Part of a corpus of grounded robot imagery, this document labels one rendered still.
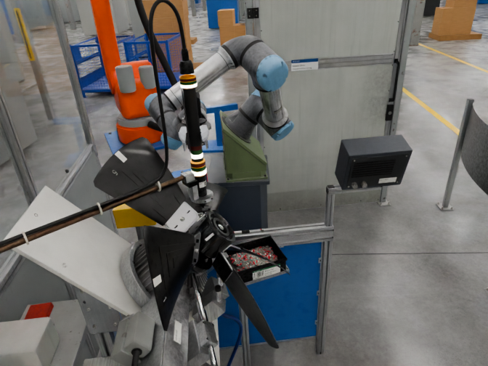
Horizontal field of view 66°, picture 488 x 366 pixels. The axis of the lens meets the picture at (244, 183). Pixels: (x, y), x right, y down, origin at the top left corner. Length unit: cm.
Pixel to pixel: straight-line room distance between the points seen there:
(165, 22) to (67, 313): 799
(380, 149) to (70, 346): 130
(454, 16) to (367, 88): 1029
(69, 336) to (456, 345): 200
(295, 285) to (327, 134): 156
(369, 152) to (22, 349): 133
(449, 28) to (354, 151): 1189
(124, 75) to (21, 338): 381
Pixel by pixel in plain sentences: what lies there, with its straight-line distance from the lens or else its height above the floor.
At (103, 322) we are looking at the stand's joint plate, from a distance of 123.
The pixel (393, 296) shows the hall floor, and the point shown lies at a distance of 271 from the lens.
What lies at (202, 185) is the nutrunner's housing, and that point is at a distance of 111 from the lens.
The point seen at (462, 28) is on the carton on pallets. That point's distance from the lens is 1349.
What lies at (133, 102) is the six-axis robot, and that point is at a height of 59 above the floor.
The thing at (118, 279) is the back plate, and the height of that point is 114.
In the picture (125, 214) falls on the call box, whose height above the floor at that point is 105.
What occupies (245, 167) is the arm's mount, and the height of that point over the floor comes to 107.
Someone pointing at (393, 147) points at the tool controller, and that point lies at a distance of 161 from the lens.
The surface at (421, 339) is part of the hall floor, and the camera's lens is 252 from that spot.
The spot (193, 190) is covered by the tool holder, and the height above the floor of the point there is 132.
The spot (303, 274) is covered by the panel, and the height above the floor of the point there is 58.
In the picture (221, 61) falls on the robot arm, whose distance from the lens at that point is 141.
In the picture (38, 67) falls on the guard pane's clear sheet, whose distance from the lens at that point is 203.
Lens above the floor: 185
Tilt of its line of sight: 28 degrees down
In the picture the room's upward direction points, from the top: 3 degrees counter-clockwise
